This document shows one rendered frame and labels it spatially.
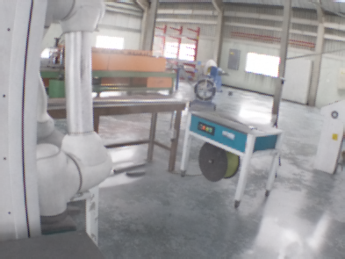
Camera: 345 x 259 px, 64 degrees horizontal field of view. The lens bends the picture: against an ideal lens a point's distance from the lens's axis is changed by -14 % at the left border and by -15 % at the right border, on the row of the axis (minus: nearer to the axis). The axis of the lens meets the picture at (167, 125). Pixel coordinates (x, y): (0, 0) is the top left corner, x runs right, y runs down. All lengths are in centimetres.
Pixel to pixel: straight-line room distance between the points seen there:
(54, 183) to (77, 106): 29
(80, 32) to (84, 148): 41
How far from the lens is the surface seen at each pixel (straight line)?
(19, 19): 79
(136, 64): 918
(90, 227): 189
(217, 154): 335
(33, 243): 83
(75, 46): 113
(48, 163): 100
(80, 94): 112
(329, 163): 483
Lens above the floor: 133
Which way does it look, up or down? 13 degrees down
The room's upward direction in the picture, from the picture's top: 7 degrees clockwise
